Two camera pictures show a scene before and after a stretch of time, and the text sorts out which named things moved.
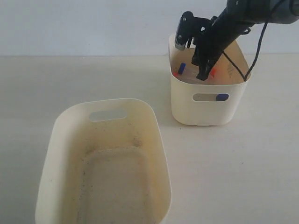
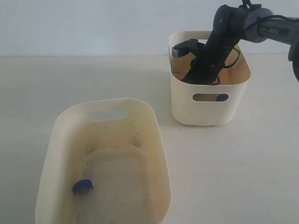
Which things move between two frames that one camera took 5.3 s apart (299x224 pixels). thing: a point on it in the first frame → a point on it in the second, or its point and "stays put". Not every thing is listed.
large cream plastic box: x=103 y=162 stays put
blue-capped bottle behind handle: x=222 y=97 stays put
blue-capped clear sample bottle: x=182 y=68 → x=82 y=189
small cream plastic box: x=223 y=99 stays put
